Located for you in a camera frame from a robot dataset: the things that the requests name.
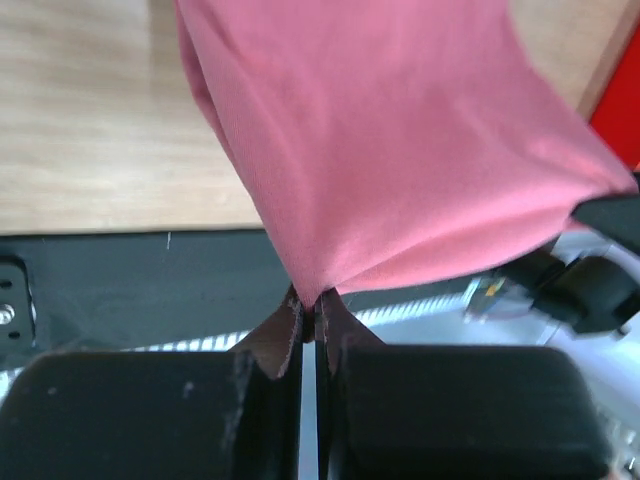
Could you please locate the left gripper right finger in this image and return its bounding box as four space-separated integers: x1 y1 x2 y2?
314 290 384 479

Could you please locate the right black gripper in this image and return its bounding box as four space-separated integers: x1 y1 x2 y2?
496 193 639 336

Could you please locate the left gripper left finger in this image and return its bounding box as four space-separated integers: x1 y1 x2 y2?
229 289 304 479

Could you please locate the salmon pink t shirt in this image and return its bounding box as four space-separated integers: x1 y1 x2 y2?
175 1 637 306

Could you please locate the red plastic bin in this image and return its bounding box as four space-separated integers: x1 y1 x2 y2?
590 27 640 171

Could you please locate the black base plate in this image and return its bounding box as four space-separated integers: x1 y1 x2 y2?
1 230 290 370

